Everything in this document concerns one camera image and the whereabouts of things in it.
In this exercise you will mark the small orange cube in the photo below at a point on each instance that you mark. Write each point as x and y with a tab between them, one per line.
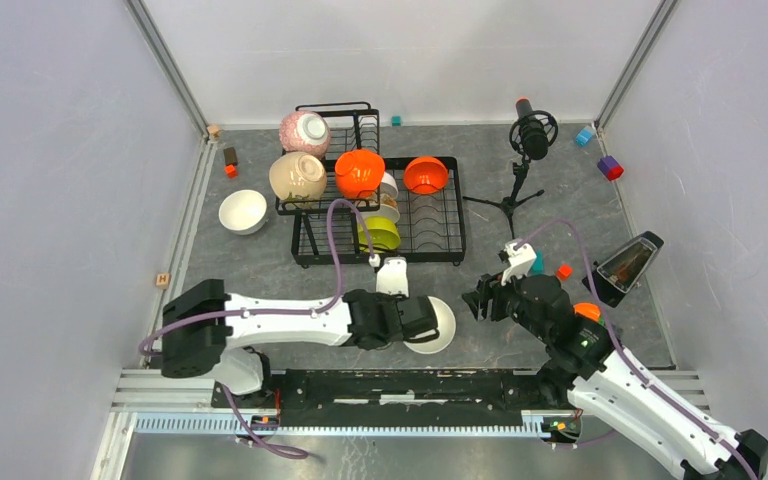
564	271

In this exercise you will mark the black wire dish rack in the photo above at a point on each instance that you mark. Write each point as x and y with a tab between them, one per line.
431	226

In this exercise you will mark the orange bowl tier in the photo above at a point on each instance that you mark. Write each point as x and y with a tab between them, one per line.
358	173

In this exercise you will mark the wooden letter cube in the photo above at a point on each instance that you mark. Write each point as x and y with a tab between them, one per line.
162	280

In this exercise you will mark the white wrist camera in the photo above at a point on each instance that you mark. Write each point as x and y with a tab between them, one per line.
519	257
391	277

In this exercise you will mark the white bowl behind rack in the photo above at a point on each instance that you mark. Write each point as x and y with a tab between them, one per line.
388	186

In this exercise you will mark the patterned cream bowl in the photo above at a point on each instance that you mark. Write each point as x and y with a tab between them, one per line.
378	205

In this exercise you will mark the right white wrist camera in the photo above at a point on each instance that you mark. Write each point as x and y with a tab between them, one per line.
519	257

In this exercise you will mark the pink floral bowl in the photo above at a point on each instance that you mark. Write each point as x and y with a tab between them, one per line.
305	131

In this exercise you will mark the orange bowl rack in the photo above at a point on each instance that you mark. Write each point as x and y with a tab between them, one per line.
425	175

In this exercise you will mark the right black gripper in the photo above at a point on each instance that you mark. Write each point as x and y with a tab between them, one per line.
488	285

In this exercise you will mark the brown block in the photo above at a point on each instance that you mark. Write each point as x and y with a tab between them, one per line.
230	156

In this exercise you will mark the beige ceramic bowl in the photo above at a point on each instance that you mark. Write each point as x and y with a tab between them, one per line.
298	176

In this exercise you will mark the teal block on table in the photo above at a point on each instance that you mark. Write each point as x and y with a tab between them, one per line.
538	266

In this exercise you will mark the white bowl grey rim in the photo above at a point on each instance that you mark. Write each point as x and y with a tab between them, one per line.
243	212

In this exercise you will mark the blue block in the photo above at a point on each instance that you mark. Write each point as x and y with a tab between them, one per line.
585	135

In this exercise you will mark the lime green bowl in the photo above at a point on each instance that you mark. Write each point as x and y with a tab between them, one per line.
383	232

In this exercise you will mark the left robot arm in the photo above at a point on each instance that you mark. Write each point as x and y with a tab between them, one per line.
208	332

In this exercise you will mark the orange cube left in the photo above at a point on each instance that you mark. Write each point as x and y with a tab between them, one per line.
231	171

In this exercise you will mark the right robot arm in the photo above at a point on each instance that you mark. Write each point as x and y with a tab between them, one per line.
586	369

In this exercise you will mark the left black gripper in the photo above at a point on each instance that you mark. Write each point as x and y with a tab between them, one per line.
402	300

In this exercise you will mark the purple red block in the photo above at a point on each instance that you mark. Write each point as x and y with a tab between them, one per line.
610	168

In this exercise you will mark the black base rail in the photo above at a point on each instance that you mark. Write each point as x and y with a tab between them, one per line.
401	398

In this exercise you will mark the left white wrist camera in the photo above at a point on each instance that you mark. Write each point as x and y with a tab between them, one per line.
391	277

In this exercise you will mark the orange curved block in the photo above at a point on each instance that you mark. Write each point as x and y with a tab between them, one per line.
590	311

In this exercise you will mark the black microphone on tripod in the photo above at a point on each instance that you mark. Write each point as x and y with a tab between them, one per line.
530	136

